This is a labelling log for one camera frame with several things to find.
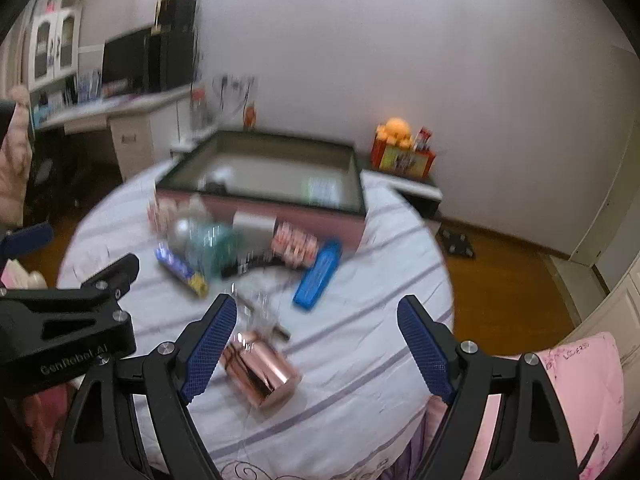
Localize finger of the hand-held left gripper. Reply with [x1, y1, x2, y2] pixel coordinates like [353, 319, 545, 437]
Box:
[0, 222, 55, 266]
[80, 253, 141, 307]

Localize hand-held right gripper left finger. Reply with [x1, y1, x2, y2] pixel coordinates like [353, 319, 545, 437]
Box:
[52, 294, 238, 480]

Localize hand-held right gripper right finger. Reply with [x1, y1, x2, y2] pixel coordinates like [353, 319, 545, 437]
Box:
[396, 294, 581, 480]

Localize rose gold metal cup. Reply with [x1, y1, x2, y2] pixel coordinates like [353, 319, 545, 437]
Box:
[220, 329, 301, 409]

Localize blue yellow packet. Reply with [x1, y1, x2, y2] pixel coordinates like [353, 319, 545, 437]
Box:
[154, 242, 210, 298]

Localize red white packet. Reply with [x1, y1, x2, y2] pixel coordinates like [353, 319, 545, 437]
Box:
[147, 197, 176, 233]
[272, 220, 321, 268]

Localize green bottle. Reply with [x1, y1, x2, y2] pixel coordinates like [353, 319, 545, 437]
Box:
[187, 222, 246, 278]

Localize blue plastic case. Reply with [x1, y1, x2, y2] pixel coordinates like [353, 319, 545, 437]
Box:
[292, 240, 343, 313]

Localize pink storage box black rim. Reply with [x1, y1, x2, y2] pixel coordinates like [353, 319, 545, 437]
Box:
[155, 130, 368, 256]

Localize clear plastic bag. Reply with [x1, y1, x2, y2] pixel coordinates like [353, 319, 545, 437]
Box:
[232, 290, 291, 341]

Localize pink jacket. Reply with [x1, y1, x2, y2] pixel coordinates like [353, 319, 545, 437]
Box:
[0, 85, 33, 226]

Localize black slim item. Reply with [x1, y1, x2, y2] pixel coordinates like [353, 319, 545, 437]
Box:
[220, 252, 281, 281]

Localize black wheeled base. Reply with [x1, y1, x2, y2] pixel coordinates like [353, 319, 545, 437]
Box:
[437, 227, 476, 258]

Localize white box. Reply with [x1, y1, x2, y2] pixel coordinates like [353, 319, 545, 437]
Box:
[232, 211, 278, 241]

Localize white desk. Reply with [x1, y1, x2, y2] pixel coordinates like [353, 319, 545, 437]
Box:
[35, 85, 201, 186]

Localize row of books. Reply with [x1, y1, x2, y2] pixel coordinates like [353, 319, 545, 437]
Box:
[75, 70, 103, 103]

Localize pink printed quilt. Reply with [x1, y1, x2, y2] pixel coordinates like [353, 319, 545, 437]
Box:
[425, 332, 626, 480]

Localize clear bottle orange cap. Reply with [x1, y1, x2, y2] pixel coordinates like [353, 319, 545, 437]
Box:
[190, 87, 211, 131]

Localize white glass-door cabinet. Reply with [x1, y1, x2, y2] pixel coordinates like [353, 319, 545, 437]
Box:
[25, 5, 83, 93]

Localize white wardrobe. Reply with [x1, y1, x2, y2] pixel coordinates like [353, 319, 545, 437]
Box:
[542, 252, 640, 346]

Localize red box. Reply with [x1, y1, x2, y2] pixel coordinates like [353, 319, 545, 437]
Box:
[371, 132, 436, 181]

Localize black monitor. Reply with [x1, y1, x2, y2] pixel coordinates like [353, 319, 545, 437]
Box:
[101, 27, 151, 98]

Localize black computer tower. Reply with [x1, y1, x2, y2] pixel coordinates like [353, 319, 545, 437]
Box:
[149, 27, 197, 93]

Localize orange plush toy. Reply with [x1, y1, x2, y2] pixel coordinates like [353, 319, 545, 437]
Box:
[377, 117, 413, 148]

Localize white door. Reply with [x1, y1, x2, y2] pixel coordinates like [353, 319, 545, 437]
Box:
[570, 45, 640, 266]

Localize white wall power outlet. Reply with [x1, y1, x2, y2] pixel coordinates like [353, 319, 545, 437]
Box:
[215, 75, 256, 93]

